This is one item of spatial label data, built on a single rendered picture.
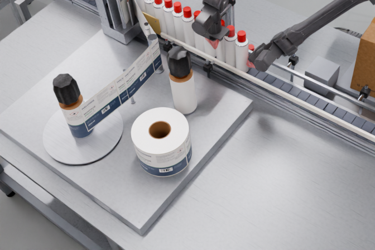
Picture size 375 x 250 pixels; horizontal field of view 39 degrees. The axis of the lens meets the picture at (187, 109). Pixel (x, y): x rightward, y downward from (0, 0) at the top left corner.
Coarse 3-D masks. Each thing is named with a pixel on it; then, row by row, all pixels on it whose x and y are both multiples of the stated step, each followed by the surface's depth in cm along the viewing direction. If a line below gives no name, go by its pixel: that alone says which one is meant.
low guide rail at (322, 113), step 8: (176, 40) 228; (192, 48) 224; (208, 56) 220; (224, 64) 217; (240, 72) 213; (256, 80) 210; (272, 88) 206; (288, 96) 203; (304, 104) 200; (320, 112) 197; (336, 120) 194; (352, 128) 192; (368, 136) 189
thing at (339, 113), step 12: (84, 0) 256; (204, 60) 224; (228, 72) 218; (252, 72) 217; (264, 72) 217; (252, 84) 213; (276, 84) 212; (288, 84) 211; (276, 96) 208; (300, 96) 207; (312, 96) 206; (300, 108) 204; (324, 108) 203; (336, 108) 202; (324, 120) 199; (348, 120) 198; (360, 120) 197; (372, 132) 193; (372, 144) 191
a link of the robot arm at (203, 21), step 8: (224, 0) 187; (208, 8) 191; (216, 8) 191; (224, 8) 189; (200, 16) 189; (208, 16) 189; (192, 24) 191; (200, 24) 188; (208, 24) 190; (200, 32) 191
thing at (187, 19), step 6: (186, 6) 215; (186, 12) 214; (186, 18) 216; (192, 18) 216; (186, 24) 217; (186, 30) 220; (192, 30) 220; (186, 36) 223; (192, 36) 223; (186, 42) 226; (192, 42) 225
